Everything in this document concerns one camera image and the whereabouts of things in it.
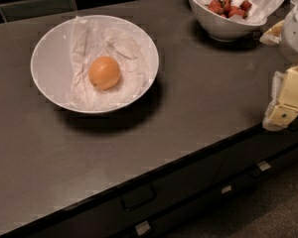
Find orange fruit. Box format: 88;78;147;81
88;57;120;90

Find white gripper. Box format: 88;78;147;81
259;1;298;131

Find dark upper left drawer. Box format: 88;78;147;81
0;150;227;238

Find white paper napkin in bowl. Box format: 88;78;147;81
69;17;148;111

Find dark upper right drawer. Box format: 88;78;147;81
215;117;298;182

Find dark lower drawer row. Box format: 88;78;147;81
108;143;298;238

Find red strawberries pile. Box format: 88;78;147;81
206;0;252;19

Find white bowl with orange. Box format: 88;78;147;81
31;15;159;114

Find white bowl with strawberries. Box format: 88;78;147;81
189;0;267;42

